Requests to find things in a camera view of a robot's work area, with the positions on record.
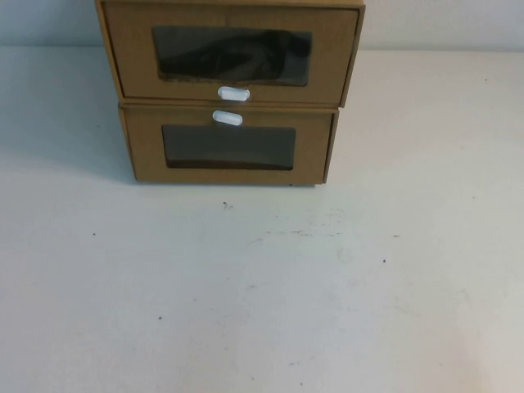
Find cardboard drawer with plain window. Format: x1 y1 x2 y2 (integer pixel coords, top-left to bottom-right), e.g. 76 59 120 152
124 108 334 184

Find white plastic handle, rounded ends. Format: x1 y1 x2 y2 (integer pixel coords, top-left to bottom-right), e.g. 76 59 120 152
211 109 244 128
216 85 251 102

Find cardboard shell of handled drawer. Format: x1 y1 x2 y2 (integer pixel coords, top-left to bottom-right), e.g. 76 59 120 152
94 0 366 109

